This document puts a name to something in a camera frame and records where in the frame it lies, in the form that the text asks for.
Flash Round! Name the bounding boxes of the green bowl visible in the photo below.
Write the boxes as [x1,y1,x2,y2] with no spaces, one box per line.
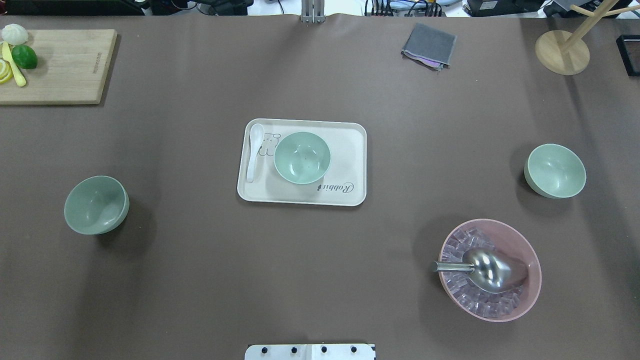
[64,175,130,235]
[523,143,586,199]
[273,131,332,185]

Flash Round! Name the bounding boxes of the cream rabbit tray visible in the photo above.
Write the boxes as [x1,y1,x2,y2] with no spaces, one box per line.
[237,118,367,207]

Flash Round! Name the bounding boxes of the white ceramic spoon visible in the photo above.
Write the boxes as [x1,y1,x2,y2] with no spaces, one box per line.
[246,123,265,183]

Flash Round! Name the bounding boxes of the grey folded cloth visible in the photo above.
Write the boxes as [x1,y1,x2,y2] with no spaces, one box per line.
[400,23,457,71]

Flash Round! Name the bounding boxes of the metal ice scoop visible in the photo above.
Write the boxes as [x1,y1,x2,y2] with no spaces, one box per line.
[429,247,529,294]

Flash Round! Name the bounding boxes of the pink bowl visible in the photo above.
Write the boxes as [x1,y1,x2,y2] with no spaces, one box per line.
[438,218,542,322]

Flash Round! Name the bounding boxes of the ice cubes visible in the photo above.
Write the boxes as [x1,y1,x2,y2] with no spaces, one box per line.
[441,227,524,319]

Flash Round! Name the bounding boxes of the bamboo cutting board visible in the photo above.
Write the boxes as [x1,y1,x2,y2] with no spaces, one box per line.
[0,29,117,105]

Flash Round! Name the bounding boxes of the wooden mug tree stand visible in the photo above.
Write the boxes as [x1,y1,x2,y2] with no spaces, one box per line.
[534,0,640,76]

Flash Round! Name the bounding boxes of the yellow plastic knife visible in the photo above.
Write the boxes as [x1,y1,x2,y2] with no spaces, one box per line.
[2,41,27,87]

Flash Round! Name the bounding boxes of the green lime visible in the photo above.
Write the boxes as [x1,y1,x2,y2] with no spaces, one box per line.
[11,44,39,69]

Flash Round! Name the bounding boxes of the lemon slice bottom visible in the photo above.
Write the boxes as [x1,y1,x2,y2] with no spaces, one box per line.
[0,68,13,84]

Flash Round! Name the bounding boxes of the lemon slice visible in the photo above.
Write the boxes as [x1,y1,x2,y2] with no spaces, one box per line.
[0,68,13,84]
[0,59,12,78]

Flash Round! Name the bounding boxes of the lemon slice top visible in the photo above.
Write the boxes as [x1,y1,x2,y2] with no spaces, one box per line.
[0,59,12,78]

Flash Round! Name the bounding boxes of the black tray at edge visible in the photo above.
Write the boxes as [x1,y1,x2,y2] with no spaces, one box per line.
[615,34,640,77]

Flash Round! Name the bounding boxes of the white garlic toy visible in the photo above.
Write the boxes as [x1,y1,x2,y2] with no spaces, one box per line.
[1,23,29,46]

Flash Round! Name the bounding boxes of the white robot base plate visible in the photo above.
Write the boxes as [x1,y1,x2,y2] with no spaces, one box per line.
[244,342,377,360]

